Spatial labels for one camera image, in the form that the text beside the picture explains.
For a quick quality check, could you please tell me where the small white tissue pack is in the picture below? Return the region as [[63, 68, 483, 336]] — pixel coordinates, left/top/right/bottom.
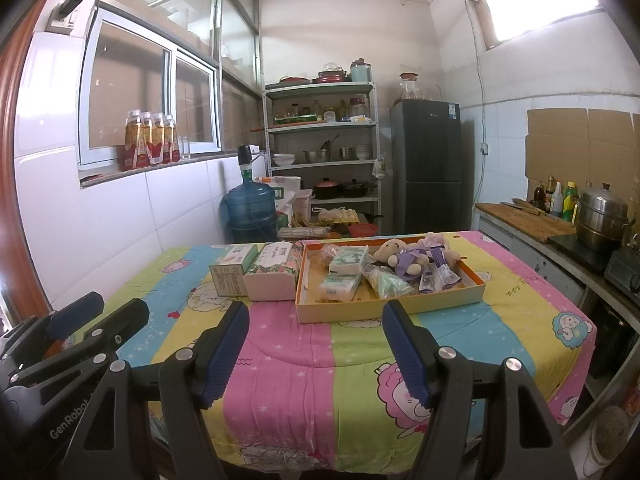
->
[[320, 274, 362, 304]]

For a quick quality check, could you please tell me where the glass jar red lid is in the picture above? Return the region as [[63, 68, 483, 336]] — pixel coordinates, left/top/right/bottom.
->
[[399, 72, 422, 103]]

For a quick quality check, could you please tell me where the green sponge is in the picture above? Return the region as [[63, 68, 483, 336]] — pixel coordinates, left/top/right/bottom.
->
[[361, 264, 415, 301]]

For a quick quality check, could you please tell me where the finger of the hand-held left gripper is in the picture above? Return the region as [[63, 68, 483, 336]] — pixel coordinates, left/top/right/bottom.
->
[[5, 298, 151, 401], [0, 291, 106, 376]]

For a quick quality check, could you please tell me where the red lidded pan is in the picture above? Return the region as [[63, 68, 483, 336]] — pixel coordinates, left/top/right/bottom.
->
[[314, 62, 349, 83]]

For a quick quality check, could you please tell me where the wrapped noodle bundle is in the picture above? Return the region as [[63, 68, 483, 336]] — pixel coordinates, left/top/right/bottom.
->
[[277, 226, 331, 241]]

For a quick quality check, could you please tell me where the grey counter cabinet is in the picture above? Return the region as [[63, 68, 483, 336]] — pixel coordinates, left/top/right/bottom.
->
[[472, 205, 640, 411]]

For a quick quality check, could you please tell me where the colourful printed blanket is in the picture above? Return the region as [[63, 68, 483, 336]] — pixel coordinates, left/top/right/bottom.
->
[[82, 230, 598, 466]]

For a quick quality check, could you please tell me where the dark grey fridge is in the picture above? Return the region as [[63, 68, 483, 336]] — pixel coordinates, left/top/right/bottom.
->
[[390, 100, 463, 236]]

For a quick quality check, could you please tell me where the black wok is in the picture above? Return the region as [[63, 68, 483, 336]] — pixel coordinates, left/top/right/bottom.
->
[[340, 178, 378, 197]]

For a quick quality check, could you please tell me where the plush bear purple dress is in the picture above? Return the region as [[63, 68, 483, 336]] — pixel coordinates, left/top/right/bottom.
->
[[374, 232, 463, 279]]

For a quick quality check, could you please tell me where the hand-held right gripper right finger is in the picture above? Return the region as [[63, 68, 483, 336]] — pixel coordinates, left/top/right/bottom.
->
[[381, 300, 573, 480]]

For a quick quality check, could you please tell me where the woven round mat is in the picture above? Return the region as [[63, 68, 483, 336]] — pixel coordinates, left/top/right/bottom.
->
[[590, 405, 635, 467]]

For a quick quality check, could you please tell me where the cardboard sheet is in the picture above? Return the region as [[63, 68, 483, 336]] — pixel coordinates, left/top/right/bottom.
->
[[526, 107, 640, 202]]

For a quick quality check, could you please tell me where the red cooking pot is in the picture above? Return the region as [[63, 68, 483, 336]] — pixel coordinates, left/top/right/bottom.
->
[[312, 177, 342, 200]]

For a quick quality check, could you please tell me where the white flour bag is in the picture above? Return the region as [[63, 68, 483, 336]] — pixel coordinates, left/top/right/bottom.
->
[[255, 176, 301, 213]]

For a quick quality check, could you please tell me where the black water pump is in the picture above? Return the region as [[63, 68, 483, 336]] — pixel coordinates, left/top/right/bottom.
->
[[236, 144, 262, 181]]

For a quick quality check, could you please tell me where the grey metal shelf rack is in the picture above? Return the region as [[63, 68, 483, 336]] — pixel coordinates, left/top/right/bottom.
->
[[263, 81, 382, 236]]

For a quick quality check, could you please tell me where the black induction cooker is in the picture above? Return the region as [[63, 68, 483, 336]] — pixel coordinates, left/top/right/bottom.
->
[[548, 232, 621, 274]]

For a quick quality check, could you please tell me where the green yellow bottle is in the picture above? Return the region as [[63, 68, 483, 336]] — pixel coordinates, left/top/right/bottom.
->
[[562, 181, 580, 222]]

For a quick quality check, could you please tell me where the blue water jug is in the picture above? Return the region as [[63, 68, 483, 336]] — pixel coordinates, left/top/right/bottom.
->
[[223, 180, 278, 243]]

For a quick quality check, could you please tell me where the sliding window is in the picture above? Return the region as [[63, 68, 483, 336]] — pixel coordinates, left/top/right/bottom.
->
[[77, 2, 223, 168]]

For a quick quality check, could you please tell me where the white tissue pack green print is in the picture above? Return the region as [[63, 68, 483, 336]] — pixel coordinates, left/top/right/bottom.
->
[[327, 245, 370, 277]]

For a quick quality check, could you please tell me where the clear bag yellow food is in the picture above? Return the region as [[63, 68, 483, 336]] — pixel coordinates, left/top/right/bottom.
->
[[312, 206, 360, 225]]

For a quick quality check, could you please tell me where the white green carton box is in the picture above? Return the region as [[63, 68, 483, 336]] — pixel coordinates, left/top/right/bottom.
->
[[209, 244, 259, 297]]

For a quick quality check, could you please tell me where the steel steamer pot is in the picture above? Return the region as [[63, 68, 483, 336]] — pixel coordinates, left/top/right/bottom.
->
[[575, 183, 635, 254]]

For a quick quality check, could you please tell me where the pink item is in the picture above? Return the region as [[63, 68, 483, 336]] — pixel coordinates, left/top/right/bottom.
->
[[319, 244, 347, 266]]

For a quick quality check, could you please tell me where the wooden door frame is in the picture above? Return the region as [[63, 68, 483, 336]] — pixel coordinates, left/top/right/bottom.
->
[[0, 10, 51, 321]]

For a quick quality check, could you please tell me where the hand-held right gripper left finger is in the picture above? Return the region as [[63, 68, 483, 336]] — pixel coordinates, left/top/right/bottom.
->
[[62, 301, 250, 480]]

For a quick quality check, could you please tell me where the wooden cutting board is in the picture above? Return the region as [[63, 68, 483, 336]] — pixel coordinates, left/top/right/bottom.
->
[[475, 202, 577, 242]]

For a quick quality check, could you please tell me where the floral tissue pack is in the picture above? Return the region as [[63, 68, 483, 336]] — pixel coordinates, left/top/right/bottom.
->
[[243, 241, 305, 302]]

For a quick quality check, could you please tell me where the high window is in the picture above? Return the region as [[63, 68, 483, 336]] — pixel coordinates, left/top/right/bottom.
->
[[462, 0, 601, 52]]

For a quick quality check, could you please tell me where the orange shallow cardboard box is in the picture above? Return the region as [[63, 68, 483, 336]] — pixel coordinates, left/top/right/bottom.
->
[[295, 239, 487, 324]]

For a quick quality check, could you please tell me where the black countertop appliance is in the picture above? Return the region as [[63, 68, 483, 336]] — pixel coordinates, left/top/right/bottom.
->
[[604, 247, 640, 307]]

